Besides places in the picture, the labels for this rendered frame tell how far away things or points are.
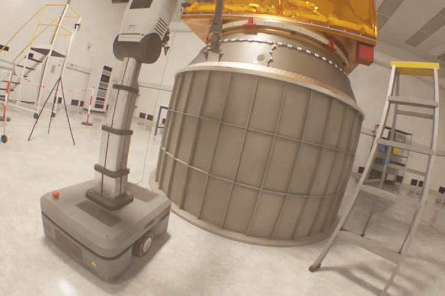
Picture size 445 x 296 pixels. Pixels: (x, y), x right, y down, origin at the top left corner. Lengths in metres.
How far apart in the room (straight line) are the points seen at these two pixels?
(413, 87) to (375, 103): 2.10
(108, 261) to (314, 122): 1.43
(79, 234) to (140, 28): 0.93
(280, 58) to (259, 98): 0.37
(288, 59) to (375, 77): 6.88
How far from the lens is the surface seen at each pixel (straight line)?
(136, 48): 0.97
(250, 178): 1.40
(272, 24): 1.81
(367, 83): 8.05
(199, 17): 2.17
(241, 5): 2.04
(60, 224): 1.04
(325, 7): 2.01
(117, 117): 0.99
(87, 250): 0.95
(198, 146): 1.52
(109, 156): 1.02
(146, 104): 9.17
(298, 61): 1.58
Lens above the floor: 0.79
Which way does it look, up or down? 2 degrees down
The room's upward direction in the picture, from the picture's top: 13 degrees clockwise
